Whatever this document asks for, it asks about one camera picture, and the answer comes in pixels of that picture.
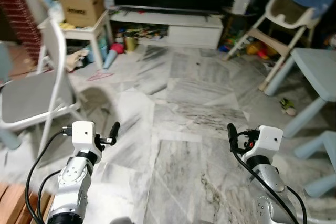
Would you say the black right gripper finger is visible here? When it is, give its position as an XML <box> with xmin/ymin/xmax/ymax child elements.
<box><xmin>227</xmin><ymin>123</ymin><xmax>238</xmax><ymax>154</ymax></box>

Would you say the small green white toy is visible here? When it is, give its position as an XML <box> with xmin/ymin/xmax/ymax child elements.
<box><xmin>279</xmin><ymin>98</ymin><xmax>298</xmax><ymax>116</ymax></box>

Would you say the light blue bottle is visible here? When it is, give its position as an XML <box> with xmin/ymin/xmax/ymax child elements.
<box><xmin>102</xmin><ymin>42</ymin><xmax>119</xmax><ymax>70</ymax></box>

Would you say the light blue kids stool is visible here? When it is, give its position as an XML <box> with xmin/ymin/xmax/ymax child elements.
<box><xmin>294</xmin><ymin>130</ymin><xmax>336</xmax><ymax>198</ymax></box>

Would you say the beige crumpled cloth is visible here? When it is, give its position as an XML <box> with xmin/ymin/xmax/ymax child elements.
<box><xmin>66</xmin><ymin>49</ymin><xmax>91</xmax><ymax>72</ymax></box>

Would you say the pink ball toy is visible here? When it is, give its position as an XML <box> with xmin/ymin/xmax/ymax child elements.
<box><xmin>110</xmin><ymin>42</ymin><xmax>125</xmax><ymax>55</ymax></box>

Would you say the grey white folding chair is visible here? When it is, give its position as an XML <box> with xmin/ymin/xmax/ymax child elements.
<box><xmin>0</xmin><ymin>18</ymin><xmax>85</xmax><ymax>154</ymax></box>

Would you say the yellow container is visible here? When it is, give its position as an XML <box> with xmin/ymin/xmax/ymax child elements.
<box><xmin>123</xmin><ymin>34</ymin><xmax>139</xmax><ymax>52</ymax></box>

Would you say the yellow orange toy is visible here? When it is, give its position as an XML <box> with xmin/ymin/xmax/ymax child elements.
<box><xmin>246</xmin><ymin>42</ymin><xmax>276</xmax><ymax>60</ymax></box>

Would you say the light blue kids table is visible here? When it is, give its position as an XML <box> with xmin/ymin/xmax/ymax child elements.
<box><xmin>264</xmin><ymin>47</ymin><xmax>336</xmax><ymax>139</ymax></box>

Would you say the white side table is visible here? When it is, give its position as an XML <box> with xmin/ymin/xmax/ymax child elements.
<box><xmin>38</xmin><ymin>10</ymin><xmax>113</xmax><ymax>72</ymax></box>

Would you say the white TV stand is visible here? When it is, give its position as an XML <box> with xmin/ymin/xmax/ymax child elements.
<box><xmin>109</xmin><ymin>8</ymin><xmax>225</xmax><ymax>50</ymax></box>

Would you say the dark small table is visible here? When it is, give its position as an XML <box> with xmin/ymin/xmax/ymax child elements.
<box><xmin>220</xmin><ymin>6</ymin><xmax>259</xmax><ymax>46</ymax></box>

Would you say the brown cardboard box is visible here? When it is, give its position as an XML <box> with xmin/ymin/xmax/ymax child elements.
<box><xmin>57</xmin><ymin>0</ymin><xmax>106</xmax><ymax>28</ymax></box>

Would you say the white card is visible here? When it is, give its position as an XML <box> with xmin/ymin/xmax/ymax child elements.
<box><xmin>231</xmin><ymin>0</ymin><xmax>253</xmax><ymax>15</ymax></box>

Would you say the white beige high chair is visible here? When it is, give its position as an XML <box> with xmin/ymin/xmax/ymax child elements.
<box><xmin>243</xmin><ymin>0</ymin><xmax>322</xmax><ymax>92</ymax></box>

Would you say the red brick pillar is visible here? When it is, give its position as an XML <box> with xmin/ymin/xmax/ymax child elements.
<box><xmin>0</xmin><ymin>0</ymin><xmax>44</xmax><ymax>75</ymax></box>

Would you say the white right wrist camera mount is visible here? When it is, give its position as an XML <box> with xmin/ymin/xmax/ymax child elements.
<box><xmin>255</xmin><ymin>126</ymin><xmax>284</xmax><ymax>163</ymax></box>

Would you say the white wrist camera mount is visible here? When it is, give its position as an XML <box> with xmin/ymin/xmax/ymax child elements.
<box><xmin>71</xmin><ymin>121</ymin><xmax>97</xmax><ymax>155</ymax></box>
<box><xmin>255</xmin><ymin>126</ymin><xmax>284</xmax><ymax>163</ymax></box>

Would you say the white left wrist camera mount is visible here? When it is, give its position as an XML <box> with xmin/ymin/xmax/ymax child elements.
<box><xmin>71</xmin><ymin>121</ymin><xmax>97</xmax><ymax>155</ymax></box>

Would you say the pink wire hanger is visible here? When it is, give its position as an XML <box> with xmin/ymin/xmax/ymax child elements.
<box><xmin>87</xmin><ymin>70</ymin><xmax>114</xmax><ymax>82</ymax></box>

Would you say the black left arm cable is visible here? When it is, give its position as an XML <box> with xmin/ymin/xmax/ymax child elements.
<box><xmin>25</xmin><ymin>127</ymin><xmax>72</xmax><ymax>222</ymax></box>
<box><xmin>37</xmin><ymin>170</ymin><xmax>61</xmax><ymax>220</ymax></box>

